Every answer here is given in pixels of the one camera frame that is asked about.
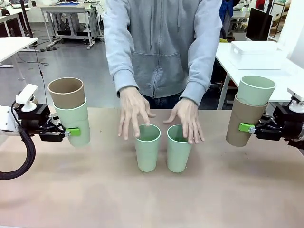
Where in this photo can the brown plastic cup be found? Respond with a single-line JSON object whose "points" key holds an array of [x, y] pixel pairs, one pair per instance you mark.
{"points": [[69, 97], [244, 111]]}

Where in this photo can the person's left forearm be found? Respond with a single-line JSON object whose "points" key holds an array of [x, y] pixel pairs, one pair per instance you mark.
{"points": [[197, 80]]}

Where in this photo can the white office desk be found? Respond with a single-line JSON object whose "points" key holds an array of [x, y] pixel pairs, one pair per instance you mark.
{"points": [[9, 14]]}

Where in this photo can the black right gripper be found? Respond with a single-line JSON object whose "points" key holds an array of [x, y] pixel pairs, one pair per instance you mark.
{"points": [[289, 123]]}

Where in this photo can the person's left hand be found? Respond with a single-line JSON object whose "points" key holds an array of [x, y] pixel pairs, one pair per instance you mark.
{"points": [[187, 118]]}

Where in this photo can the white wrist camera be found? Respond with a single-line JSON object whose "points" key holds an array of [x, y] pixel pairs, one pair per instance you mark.
{"points": [[295, 92], [27, 93]]}

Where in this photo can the wooden frame chair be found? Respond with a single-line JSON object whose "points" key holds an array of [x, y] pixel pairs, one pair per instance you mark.
{"points": [[279, 23]]}

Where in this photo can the person's right forearm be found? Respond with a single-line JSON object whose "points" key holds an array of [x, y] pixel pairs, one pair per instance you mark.
{"points": [[121, 76]]}

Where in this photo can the person in blue jacket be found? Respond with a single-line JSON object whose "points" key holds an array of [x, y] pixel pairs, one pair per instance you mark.
{"points": [[225, 9]]}

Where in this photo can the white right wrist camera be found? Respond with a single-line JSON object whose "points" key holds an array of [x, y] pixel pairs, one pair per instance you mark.
{"points": [[295, 92]]}

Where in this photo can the person's right hand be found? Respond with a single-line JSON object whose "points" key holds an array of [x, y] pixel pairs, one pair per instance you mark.
{"points": [[133, 111]]}

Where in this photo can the white plastic basket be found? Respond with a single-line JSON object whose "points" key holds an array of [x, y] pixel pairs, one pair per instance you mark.
{"points": [[261, 64]]}

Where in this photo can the black computer monitor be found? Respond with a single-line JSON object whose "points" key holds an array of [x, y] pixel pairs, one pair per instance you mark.
{"points": [[259, 23]]}

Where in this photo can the black stand pole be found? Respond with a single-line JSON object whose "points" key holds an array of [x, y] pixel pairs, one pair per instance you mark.
{"points": [[25, 19]]}

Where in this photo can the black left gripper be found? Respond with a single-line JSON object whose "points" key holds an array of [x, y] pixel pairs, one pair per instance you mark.
{"points": [[33, 118]]}

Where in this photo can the person in grey hoodie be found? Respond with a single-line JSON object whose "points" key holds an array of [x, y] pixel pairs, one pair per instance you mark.
{"points": [[161, 47]]}

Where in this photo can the white side table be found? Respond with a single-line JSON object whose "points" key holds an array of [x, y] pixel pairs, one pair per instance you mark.
{"points": [[225, 57]]}

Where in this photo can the green plastic cup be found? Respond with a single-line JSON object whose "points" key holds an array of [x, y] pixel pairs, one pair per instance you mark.
{"points": [[178, 154], [254, 95], [147, 154], [76, 114]]}

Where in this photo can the grey metal workbench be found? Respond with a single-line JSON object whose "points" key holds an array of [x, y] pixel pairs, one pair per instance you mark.
{"points": [[64, 9]]}

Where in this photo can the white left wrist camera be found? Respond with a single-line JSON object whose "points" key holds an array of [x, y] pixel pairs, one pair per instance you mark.
{"points": [[27, 93]]}

